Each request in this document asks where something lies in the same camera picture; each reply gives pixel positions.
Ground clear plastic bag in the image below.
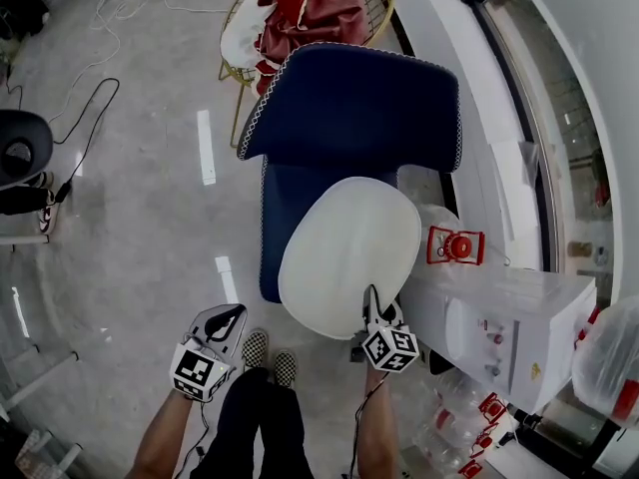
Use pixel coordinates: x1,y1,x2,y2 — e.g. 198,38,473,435
570,294,639,429

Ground black floor cable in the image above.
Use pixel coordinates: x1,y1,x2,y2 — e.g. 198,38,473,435
51,77,122,205

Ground black round swivel chair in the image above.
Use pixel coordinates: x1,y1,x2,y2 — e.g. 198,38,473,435
0,109,55,192

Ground clear bottle red cap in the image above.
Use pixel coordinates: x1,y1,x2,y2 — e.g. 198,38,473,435
432,366,509,426
411,416,496,461
423,454,484,479

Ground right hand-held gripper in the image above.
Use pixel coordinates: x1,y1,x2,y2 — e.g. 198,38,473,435
360,283,420,374

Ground white round cushion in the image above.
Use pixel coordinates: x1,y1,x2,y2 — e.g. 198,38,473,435
277,176,423,341

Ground navy blue upholstered chair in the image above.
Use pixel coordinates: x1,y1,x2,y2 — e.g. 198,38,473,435
236,41,464,305

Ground white floor cable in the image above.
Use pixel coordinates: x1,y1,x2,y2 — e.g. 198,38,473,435
47,0,232,125

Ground person's left forearm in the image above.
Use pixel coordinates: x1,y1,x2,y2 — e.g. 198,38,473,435
125,388,202,479

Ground person's right checkered shoe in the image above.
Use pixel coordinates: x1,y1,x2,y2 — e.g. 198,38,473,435
272,349,299,389

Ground person's black trouser legs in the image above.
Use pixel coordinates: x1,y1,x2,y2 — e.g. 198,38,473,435
191,366,315,479

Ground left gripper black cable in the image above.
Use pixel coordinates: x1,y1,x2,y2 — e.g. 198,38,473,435
172,400,212,479

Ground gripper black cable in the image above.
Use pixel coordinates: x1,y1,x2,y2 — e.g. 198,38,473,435
347,370,391,479
172,400,212,479

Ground white water dispenser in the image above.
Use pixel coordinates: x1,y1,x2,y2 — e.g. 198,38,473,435
397,265,599,415

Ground person's checkered shoe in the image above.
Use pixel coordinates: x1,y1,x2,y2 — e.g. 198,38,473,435
241,330,270,369
272,349,299,389

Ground person's left checkered shoe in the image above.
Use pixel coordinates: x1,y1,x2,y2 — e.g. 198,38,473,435
241,330,270,369

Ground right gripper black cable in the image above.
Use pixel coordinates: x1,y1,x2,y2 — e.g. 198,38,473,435
347,370,391,479

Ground red and white cloth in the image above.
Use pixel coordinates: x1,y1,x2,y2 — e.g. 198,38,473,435
220,0,371,97

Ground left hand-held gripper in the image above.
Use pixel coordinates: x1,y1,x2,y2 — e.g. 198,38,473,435
169,303,250,403

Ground person's right forearm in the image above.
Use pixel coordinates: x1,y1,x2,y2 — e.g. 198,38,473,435
348,366,401,479

